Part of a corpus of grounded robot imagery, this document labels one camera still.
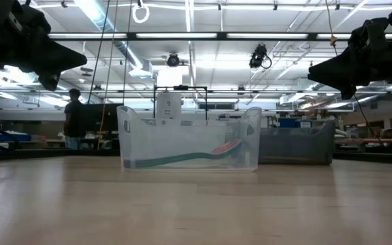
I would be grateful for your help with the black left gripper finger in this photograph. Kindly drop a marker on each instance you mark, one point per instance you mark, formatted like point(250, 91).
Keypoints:
point(63, 66)
point(65, 53)

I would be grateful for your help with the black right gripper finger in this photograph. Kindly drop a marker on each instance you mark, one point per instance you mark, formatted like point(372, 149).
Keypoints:
point(339, 58)
point(335, 75)

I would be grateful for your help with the iridescent purple teal spoon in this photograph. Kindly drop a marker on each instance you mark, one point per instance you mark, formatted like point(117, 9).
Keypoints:
point(228, 148)

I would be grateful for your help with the person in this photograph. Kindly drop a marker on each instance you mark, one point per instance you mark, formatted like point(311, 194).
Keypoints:
point(73, 115)

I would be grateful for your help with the black monitor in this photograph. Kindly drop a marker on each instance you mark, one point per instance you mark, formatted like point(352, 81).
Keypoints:
point(97, 117)

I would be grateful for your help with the blue box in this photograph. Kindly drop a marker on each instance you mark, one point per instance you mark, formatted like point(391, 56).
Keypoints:
point(289, 123)

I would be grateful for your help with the wooden rod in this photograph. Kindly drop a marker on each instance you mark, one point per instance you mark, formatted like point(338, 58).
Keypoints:
point(369, 140)

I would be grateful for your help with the dark grey plastic bin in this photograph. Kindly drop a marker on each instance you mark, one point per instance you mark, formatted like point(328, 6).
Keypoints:
point(294, 146)

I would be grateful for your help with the blue bin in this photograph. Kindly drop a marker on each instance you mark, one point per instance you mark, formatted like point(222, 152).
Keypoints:
point(9, 136)

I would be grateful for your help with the round black ceiling device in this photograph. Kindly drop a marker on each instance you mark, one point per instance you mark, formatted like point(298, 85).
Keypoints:
point(173, 60)

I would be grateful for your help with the white sign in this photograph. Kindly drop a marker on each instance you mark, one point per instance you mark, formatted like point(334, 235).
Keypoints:
point(168, 105)

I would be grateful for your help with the black overhead light bar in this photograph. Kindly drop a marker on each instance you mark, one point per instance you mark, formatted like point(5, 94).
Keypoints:
point(222, 36)

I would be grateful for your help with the black metal stand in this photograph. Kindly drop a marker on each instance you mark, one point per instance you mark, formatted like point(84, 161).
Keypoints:
point(180, 87)

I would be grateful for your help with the clear plastic bin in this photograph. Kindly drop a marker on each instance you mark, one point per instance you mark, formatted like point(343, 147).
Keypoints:
point(189, 143)
point(187, 122)

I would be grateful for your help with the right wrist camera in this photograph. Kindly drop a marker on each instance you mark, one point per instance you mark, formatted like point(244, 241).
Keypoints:
point(375, 34)

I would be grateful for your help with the black overhead camera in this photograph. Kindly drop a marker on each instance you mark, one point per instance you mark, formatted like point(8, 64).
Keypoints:
point(258, 56)

